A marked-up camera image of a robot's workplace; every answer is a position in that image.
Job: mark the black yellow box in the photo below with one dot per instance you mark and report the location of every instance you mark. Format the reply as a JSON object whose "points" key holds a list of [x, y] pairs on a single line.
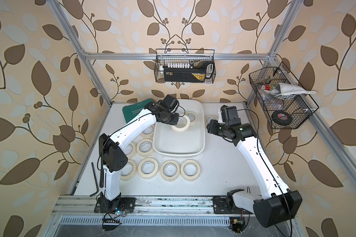
{"points": [[199, 72]]}

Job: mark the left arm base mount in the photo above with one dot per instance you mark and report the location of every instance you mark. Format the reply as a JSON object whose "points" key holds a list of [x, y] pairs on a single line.
{"points": [[116, 206]]}

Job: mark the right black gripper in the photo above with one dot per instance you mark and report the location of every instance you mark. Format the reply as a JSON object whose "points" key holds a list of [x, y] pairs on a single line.
{"points": [[212, 128]]}

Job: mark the black wire basket back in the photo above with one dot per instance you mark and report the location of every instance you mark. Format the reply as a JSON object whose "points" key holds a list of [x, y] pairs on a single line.
{"points": [[165, 56]]}

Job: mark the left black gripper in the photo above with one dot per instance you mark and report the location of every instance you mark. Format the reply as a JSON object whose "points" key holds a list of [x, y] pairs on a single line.
{"points": [[172, 119]]}

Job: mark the black hex key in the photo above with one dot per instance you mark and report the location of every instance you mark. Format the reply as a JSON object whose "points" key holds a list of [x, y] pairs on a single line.
{"points": [[95, 180]]}

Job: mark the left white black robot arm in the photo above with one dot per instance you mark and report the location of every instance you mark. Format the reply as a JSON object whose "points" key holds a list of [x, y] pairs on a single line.
{"points": [[112, 147]]}

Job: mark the black tape roll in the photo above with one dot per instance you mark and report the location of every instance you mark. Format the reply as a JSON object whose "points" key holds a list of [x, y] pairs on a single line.
{"points": [[282, 118]]}

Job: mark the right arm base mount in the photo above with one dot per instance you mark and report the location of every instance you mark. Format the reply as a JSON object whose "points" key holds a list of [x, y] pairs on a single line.
{"points": [[224, 205]]}

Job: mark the white plastic storage tray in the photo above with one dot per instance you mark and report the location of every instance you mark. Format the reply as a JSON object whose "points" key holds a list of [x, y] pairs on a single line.
{"points": [[179, 144]]}

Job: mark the green tool case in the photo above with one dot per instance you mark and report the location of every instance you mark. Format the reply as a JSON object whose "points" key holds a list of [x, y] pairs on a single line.
{"points": [[131, 111]]}

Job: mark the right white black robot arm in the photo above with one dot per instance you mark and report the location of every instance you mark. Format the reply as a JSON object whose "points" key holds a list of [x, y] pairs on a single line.
{"points": [[276, 202]]}

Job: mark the masking tape roll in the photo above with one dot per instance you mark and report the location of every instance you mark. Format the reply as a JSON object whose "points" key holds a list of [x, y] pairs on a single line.
{"points": [[130, 150], [144, 148], [170, 171], [190, 170], [193, 117], [182, 125], [209, 118], [148, 168], [129, 171], [148, 132]]}

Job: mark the black wire basket right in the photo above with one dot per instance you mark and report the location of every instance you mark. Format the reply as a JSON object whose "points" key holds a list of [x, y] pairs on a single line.
{"points": [[300, 107]]}

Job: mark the black wire basket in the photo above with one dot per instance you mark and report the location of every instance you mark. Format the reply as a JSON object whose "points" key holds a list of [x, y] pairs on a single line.
{"points": [[165, 56], [300, 107]]}

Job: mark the white cloth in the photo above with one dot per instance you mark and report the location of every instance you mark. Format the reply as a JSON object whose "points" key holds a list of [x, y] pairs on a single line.
{"points": [[283, 89]]}

